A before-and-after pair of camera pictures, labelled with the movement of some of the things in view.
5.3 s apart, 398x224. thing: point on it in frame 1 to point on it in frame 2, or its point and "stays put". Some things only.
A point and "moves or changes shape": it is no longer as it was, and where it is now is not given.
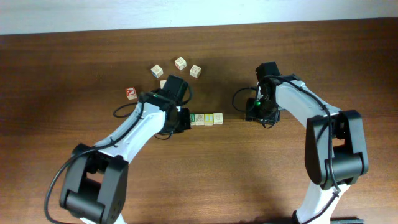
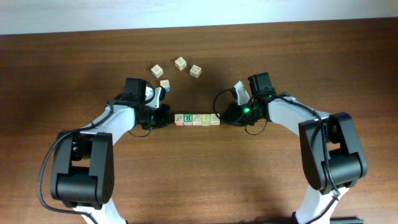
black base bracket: x=346 y=221 stays put
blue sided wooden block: x=157 y=71 stays put
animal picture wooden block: x=195 y=71 stays put
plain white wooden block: x=217 y=118 moves or changes shape
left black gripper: x=186 y=124 to x=167 y=117
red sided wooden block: x=180 y=63 stays put
